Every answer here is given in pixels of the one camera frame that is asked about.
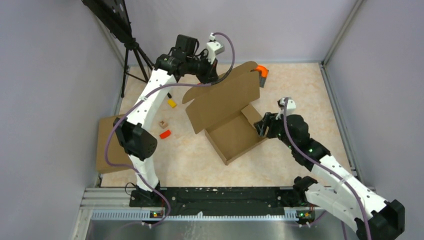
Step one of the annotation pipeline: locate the large cardboard box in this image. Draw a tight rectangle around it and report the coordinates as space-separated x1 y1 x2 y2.
182 61 265 165

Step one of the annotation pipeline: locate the wooden letter cube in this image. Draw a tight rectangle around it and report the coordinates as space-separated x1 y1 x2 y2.
159 120 169 129

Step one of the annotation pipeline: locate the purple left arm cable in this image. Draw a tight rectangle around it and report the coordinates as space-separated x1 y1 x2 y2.
104 31 237 229

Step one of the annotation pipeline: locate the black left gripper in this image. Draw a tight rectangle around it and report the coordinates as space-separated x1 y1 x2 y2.
185 51 219 85

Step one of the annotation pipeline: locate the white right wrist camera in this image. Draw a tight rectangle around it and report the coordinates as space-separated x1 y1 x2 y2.
276 97 297 120

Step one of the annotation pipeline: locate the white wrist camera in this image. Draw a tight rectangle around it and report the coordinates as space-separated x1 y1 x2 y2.
276 97 297 120
205 32 225 65

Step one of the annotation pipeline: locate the orange rectangular block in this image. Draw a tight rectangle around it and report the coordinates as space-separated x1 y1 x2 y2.
159 129 172 139

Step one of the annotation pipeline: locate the black tripod stand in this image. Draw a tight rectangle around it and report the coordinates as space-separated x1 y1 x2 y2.
82 0 154 98

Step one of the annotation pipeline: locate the yellow rectangular block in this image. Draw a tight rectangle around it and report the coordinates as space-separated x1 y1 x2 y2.
167 98 177 108

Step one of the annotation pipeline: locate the aluminium front rail frame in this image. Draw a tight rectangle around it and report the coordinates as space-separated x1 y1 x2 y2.
71 185 393 240

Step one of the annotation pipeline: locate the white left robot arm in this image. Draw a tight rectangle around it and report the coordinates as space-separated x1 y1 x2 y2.
113 33 225 207

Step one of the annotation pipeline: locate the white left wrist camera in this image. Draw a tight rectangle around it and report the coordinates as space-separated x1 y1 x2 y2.
205 32 225 65

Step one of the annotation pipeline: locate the small folded cardboard box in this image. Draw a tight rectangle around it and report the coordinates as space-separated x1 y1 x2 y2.
95 115 132 174

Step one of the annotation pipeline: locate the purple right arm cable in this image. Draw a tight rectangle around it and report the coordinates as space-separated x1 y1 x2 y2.
282 97 374 240

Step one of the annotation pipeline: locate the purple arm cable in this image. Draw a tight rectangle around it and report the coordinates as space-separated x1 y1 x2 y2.
104 31 237 229
282 97 374 240

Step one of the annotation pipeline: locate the grey lego base plate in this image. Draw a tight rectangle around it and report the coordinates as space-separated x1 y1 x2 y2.
259 76 267 88

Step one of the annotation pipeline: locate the orange arch toy block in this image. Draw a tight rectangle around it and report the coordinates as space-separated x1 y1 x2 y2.
251 65 269 80

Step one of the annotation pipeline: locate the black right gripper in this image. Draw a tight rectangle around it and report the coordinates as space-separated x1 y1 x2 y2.
253 111 296 150

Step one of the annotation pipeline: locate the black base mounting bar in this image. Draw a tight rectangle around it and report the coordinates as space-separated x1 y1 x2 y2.
129 186 317 220

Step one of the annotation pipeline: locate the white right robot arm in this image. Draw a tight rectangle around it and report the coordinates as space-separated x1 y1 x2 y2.
253 112 406 240

